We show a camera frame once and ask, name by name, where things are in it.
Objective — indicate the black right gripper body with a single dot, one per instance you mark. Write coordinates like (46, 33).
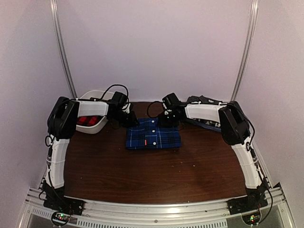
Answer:
(171, 121)

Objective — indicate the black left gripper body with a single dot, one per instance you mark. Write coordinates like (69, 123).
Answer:
(124, 119)

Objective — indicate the blue plaid long sleeve shirt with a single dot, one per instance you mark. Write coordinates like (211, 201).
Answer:
(148, 135)

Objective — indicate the dark grey striped shirt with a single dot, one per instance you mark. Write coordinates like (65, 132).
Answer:
(203, 100)

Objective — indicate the blue checked shirt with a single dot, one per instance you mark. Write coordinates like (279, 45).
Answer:
(204, 125)

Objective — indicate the black white graphic shirt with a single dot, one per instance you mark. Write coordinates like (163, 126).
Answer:
(208, 122)

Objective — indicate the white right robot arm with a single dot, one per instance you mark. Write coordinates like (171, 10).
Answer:
(235, 131)

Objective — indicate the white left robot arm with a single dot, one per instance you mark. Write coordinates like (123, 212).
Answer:
(62, 126)

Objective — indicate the white plastic basket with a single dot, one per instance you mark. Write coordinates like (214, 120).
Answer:
(96, 128)

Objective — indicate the red black plaid shirt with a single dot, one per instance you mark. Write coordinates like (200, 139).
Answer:
(88, 120)

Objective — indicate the left circuit board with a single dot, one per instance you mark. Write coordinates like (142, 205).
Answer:
(60, 219)

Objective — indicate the circuit board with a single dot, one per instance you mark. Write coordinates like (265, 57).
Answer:
(60, 219)
(252, 218)

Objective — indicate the right circuit board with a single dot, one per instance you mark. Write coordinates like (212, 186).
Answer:
(252, 218)

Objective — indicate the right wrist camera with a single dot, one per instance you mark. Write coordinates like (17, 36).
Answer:
(171, 102)

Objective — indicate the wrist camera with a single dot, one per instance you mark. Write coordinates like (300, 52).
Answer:
(171, 102)
(121, 101)

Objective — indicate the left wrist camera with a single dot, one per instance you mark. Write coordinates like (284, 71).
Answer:
(121, 101)

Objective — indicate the aluminium front rail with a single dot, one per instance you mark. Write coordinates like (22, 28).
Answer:
(208, 214)

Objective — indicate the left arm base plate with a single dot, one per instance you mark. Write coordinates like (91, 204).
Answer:
(63, 204)

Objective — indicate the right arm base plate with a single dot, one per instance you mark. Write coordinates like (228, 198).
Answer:
(245, 204)

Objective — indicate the aluminium corner post left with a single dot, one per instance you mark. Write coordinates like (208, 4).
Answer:
(61, 47)

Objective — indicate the aluminium corner post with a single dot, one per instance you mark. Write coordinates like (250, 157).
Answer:
(252, 23)
(61, 47)

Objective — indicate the aluminium corner post right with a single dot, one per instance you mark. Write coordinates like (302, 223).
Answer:
(252, 23)

